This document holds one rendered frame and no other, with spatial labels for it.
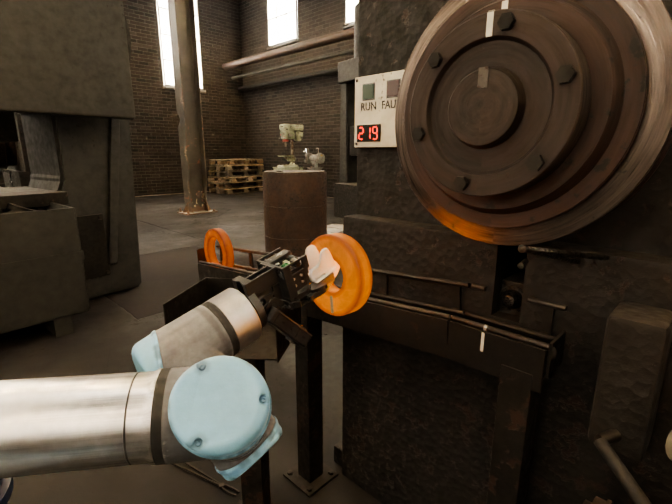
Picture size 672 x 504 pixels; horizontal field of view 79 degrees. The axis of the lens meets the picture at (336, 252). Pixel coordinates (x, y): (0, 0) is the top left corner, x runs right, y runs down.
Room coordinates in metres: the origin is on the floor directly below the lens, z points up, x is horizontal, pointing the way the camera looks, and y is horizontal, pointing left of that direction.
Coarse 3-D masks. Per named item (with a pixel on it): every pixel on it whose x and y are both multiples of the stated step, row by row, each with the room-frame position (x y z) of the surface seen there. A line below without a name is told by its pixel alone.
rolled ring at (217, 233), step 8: (208, 232) 1.55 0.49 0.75; (216, 232) 1.51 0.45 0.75; (224, 232) 1.51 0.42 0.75; (208, 240) 1.56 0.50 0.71; (224, 240) 1.48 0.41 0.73; (208, 248) 1.57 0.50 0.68; (224, 248) 1.47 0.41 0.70; (232, 248) 1.48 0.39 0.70; (208, 256) 1.57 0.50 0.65; (224, 256) 1.47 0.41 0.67; (232, 256) 1.48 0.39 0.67; (224, 264) 1.47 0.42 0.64; (232, 264) 1.48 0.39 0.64
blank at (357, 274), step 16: (320, 240) 0.74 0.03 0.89; (336, 240) 0.72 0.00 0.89; (352, 240) 0.72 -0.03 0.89; (336, 256) 0.71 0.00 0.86; (352, 256) 0.69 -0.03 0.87; (352, 272) 0.69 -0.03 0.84; (368, 272) 0.69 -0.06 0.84; (336, 288) 0.75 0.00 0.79; (352, 288) 0.68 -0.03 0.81; (368, 288) 0.69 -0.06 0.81; (320, 304) 0.74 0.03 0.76; (336, 304) 0.71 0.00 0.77; (352, 304) 0.68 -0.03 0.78
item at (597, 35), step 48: (480, 0) 0.77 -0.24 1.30; (528, 0) 0.69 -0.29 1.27; (576, 0) 0.67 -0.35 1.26; (432, 48) 0.83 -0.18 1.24; (624, 48) 0.62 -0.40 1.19; (624, 96) 0.61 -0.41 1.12; (576, 144) 0.63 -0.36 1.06; (624, 144) 0.60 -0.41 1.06; (432, 192) 0.82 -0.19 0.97; (528, 192) 0.67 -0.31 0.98; (576, 192) 0.64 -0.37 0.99
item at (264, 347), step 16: (192, 288) 0.98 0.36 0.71; (208, 288) 1.05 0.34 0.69; (224, 288) 1.04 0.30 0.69; (176, 304) 0.90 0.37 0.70; (192, 304) 0.97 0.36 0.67; (272, 336) 0.93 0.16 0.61; (240, 352) 0.86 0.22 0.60; (256, 352) 0.85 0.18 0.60; (272, 352) 0.84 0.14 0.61; (256, 368) 0.89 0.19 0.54; (256, 464) 0.89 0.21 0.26; (256, 480) 0.90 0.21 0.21; (256, 496) 0.90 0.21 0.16
